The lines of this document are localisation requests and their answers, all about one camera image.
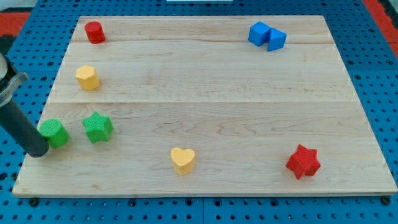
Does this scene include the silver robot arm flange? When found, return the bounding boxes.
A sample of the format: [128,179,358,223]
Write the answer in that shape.
[1,54,29,107]

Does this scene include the yellow heart block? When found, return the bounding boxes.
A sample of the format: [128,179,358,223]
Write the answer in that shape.
[170,147,196,175]

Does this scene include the yellow hexagon block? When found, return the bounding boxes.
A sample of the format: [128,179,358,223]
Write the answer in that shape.
[75,65,100,91]

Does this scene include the wooden board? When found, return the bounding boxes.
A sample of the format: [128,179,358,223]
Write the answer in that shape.
[12,16,397,198]

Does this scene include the blue cube block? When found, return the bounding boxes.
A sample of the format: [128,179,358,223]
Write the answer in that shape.
[248,21,271,47]

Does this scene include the green star block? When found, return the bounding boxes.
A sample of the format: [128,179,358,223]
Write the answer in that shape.
[81,111,113,144]

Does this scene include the blue triangular prism block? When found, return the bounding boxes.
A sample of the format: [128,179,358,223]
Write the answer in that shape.
[267,28,287,51]

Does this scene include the red star block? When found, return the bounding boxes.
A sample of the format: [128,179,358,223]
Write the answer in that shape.
[285,144,321,179]

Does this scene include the red cylinder block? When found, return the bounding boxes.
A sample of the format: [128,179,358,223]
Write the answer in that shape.
[85,21,105,44]

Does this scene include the green cylinder block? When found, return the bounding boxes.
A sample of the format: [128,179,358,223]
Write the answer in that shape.
[39,119,69,148]

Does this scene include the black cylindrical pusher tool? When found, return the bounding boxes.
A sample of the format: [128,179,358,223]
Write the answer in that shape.
[1,100,49,157]

